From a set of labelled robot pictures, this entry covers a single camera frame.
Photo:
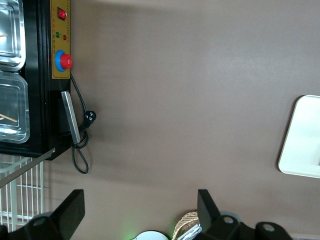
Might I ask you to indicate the aluminium foil container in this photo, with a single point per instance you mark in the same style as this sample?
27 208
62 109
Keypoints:
191 231

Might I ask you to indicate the black sealing machine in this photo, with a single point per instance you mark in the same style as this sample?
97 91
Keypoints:
40 112

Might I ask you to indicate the cream serving tray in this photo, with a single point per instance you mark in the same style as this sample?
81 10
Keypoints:
302 137

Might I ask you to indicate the steel food container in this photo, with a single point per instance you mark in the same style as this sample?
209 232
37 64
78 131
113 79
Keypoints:
11 30
12 107

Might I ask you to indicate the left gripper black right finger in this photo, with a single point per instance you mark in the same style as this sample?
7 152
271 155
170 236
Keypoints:
208 212

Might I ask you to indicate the light wicker basket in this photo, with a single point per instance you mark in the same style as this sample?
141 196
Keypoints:
186 220

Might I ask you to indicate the thin wooden stick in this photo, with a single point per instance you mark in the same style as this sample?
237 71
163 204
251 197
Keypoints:
10 118
3 35

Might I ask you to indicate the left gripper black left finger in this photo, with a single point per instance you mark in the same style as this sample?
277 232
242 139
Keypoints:
71 212

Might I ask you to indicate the yellow control panel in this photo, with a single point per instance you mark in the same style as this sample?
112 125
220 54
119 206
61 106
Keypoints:
61 42

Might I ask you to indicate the red emergency push button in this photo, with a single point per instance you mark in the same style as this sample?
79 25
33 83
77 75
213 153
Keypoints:
65 61

